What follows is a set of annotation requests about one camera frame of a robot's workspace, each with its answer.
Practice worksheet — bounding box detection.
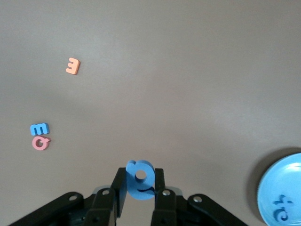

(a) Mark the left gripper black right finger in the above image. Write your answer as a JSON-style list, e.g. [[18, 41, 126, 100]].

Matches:
[[150, 168, 247, 226]]

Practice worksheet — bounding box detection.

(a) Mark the blue letter x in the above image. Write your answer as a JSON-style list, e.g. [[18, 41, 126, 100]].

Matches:
[[272, 194, 294, 211]]

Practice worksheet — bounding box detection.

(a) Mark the brown table cover sheet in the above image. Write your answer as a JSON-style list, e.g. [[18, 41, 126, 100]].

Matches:
[[0, 0, 301, 226]]

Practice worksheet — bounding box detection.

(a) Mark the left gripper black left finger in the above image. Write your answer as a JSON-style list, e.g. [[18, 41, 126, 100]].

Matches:
[[9, 167, 129, 226]]

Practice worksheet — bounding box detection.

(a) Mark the orange letter E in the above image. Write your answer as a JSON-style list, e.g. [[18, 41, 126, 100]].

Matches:
[[65, 57, 81, 76]]

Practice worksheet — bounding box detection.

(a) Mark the blue letter m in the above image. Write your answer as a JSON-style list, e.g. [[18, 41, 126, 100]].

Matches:
[[30, 122, 50, 136]]

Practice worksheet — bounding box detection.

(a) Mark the pinkish red letter Q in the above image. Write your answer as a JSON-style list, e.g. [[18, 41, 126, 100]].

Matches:
[[32, 136, 52, 151]]

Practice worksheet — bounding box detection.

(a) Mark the blue plate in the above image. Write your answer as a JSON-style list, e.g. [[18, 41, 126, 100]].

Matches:
[[256, 153, 301, 226]]

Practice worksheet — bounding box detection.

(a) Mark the blue letter a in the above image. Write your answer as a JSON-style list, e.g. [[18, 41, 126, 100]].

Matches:
[[126, 159, 156, 201]]

